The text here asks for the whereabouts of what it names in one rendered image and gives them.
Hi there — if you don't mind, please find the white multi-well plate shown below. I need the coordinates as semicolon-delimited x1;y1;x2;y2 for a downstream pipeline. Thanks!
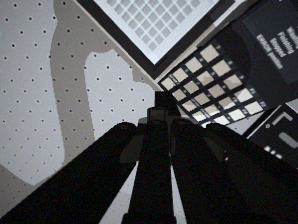
94;0;219;65

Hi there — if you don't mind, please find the grey perforated base plate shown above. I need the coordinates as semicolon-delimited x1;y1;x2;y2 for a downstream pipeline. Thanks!
0;0;155;218

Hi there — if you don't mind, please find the black rectangular frame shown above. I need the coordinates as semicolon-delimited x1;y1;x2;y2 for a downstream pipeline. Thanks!
242;103;298;169

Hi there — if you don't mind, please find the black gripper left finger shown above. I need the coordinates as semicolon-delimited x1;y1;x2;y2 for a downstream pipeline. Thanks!
0;91;177;224

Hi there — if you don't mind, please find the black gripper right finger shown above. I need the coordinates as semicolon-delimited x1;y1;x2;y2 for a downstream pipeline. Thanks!
163;91;298;224

